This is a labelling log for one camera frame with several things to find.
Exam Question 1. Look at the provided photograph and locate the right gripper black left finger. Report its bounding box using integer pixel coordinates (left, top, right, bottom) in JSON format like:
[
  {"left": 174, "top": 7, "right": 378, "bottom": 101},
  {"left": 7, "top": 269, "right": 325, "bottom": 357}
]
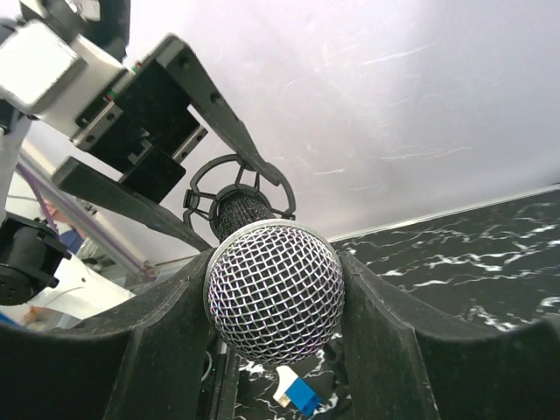
[{"left": 1, "top": 251, "right": 212, "bottom": 419}]

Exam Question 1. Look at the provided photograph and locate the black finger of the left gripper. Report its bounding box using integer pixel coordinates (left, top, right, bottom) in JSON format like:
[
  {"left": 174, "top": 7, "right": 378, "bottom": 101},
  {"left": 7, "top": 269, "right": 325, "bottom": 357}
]
[
  {"left": 52, "top": 157, "right": 210, "bottom": 249},
  {"left": 148, "top": 34, "right": 281, "bottom": 186}
]

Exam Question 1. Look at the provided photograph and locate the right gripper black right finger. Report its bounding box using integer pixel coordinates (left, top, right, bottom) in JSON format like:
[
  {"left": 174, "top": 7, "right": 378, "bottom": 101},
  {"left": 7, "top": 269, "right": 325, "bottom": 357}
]
[{"left": 340, "top": 253, "right": 559, "bottom": 419}]

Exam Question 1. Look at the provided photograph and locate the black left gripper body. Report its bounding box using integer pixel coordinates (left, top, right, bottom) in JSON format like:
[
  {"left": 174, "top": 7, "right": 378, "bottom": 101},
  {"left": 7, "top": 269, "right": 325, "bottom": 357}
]
[{"left": 73, "top": 59, "right": 207, "bottom": 203}]

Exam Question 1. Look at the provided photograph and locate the black shock-mount tripod stand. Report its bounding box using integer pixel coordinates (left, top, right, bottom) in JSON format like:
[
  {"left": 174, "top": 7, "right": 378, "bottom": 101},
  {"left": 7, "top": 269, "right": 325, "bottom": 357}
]
[{"left": 183, "top": 154, "right": 296, "bottom": 242}]

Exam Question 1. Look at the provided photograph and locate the silver-headed black microphone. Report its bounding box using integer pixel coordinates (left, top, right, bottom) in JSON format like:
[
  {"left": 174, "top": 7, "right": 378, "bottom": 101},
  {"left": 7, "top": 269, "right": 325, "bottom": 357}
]
[{"left": 204, "top": 219, "right": 345, "bottom": 365}]

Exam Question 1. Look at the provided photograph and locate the blue and white toy block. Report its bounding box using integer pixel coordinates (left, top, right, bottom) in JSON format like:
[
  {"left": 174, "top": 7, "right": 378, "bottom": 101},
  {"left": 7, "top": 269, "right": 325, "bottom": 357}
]
[{"left": 272, "top": 365, "right": 324, "bottom": 418}]

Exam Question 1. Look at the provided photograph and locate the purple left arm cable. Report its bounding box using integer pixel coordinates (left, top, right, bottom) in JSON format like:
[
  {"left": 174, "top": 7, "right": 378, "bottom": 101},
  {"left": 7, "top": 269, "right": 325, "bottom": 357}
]
[{"left": 17, "top": 161, "right": 158, "bottom": 281}]

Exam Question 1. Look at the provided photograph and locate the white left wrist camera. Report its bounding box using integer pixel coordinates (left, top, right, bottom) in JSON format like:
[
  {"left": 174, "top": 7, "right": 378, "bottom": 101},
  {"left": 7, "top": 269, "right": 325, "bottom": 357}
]
[{"left": 1, "top": 21, "right": 126, "bottom": 137}]

